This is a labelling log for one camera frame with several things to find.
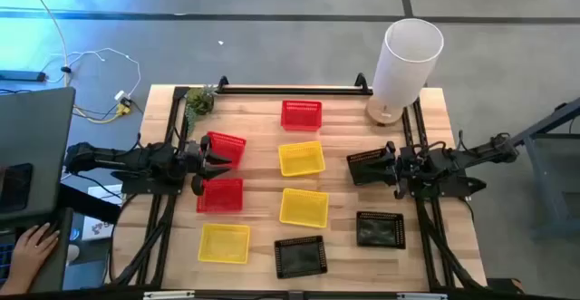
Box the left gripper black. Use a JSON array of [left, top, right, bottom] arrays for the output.
[[178, 134, 233, 197]]

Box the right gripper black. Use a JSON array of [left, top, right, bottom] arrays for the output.
[[362, 140, 432, 200]]

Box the black plastic basket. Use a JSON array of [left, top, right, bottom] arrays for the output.
[[273, 235, 329, 280], [355, 210, 407, 250], [346, 148, 391, 187]]

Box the red plastic basket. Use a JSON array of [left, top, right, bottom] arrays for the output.
[[206, 131, 247, 169], [280, 99, 324, 132], [196, 178, 245, 214]]

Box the yellow plastic basket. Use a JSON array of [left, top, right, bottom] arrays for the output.
[[197, 222, 252, 265], [278, 188, 331, 229], [277, 140, 327, 178]]

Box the person's forearm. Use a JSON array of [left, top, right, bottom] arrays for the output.
[[0, 267, 29, 297]]

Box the small green potted plant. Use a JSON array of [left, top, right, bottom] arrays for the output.
[[184, 84, 218, 133]]

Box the white cylindrical table lamp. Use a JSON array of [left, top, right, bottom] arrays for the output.
[[365, 17, 445, 126]]

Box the black desk beam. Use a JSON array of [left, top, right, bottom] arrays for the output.
[[58, 184, 122, 225]]

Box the white printed box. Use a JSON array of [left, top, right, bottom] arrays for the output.
[[80, 183, 124, 242]]

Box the black table edge bar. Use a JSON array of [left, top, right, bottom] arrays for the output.
[[0, 285, 580, 300]]

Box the blue-grey metal table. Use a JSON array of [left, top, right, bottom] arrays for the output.
[[498, 96, 580, 240]]

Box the grey keyboard tray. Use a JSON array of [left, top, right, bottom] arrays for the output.
[[0, 207, 73, 295]]

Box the dark tablet screen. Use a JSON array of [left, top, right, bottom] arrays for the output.
[[0, 162, 34, 214]]

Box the person's hand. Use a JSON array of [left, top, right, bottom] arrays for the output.
[[9, 221, 61, 284]]

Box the black power strip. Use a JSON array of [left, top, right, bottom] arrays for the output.
[[0, 69, 47, 83]]

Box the backlit computer keyboard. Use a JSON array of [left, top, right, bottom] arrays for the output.
[[0, 243, 15, 285]]

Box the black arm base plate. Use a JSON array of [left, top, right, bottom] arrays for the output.
[[111, 170, 183, 197], [410, 175, 488, 200]]

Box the black horizontal frame rail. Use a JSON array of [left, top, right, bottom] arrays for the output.
[[215, 72, 375, 97]]

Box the yellow cable with connector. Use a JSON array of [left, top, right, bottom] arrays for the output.
[[72, 102, 133, 125]]

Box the white metal bracket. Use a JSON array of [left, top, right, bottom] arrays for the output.
[[143, 290, 197, 300], [397, 292, 450, 300]]

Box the thin white cable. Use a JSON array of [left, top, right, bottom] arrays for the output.
[[43, 47, 142, 102]]

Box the thick cream cable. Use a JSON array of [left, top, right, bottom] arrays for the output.
[[20, 0, 71, 88]]

